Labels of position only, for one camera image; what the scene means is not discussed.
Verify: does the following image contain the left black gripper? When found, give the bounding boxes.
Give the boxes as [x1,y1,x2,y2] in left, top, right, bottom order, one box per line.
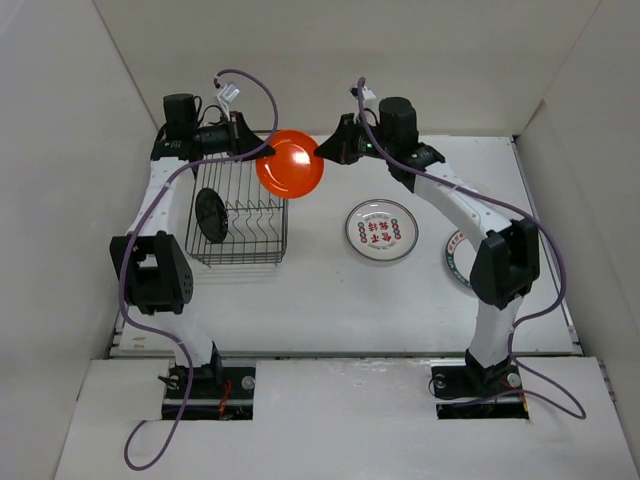
[192,111,276,162]

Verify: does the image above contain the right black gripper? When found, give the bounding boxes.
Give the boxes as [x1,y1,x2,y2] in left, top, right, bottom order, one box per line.
[314,113,394,165]

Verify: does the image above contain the orange plate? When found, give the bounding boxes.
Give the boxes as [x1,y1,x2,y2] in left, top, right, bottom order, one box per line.
[255,129,324,200]

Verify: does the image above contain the black plate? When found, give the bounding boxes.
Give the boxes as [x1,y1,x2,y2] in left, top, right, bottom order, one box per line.
[195,187,228,244]

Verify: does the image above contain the white plate red characters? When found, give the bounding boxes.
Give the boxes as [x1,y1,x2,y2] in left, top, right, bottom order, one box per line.
[345,199,419,262]

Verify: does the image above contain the clear glass plate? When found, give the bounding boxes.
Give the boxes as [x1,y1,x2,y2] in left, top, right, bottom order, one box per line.
[457,183,491,196]

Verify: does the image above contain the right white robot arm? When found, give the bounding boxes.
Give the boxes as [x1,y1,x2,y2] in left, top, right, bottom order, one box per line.
[315,97,540,400]

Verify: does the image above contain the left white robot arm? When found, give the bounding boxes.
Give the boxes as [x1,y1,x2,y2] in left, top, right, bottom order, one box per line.
[109,84,274,397]

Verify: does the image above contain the white plate green rim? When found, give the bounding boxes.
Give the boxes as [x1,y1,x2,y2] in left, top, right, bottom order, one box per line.
[443,230,476,297]

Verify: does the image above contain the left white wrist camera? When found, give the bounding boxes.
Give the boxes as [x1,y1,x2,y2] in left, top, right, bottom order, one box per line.
[216,82,240,108]

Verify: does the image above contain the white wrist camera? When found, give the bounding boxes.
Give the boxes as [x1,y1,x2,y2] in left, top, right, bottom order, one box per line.
[349,85,377,109]
[216,82,240,108]

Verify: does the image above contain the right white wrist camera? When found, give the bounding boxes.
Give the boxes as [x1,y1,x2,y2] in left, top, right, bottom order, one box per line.
[349,85,377,109]

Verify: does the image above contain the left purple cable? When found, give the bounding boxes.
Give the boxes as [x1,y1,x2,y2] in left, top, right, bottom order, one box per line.
[118,68,279,472]

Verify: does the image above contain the purple cable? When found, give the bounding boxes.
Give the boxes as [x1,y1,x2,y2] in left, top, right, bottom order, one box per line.
[118,68,279,472]
[355,76,587,421]

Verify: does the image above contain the grey wire dish rack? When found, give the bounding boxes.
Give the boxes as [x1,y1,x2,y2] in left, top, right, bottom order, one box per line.
[183,153,288,267]

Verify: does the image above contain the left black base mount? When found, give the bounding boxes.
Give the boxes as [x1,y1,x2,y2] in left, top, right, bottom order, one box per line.
[158,366,256,421]

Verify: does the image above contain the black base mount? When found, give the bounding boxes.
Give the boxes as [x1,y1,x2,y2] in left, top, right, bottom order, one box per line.
[429,360,529,420]
[158,366,256,421]

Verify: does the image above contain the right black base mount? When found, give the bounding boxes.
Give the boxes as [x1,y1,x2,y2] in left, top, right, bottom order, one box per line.
[429,360,529,420]

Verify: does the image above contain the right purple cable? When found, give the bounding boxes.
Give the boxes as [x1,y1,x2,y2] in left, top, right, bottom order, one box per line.
[355,76,587,421]

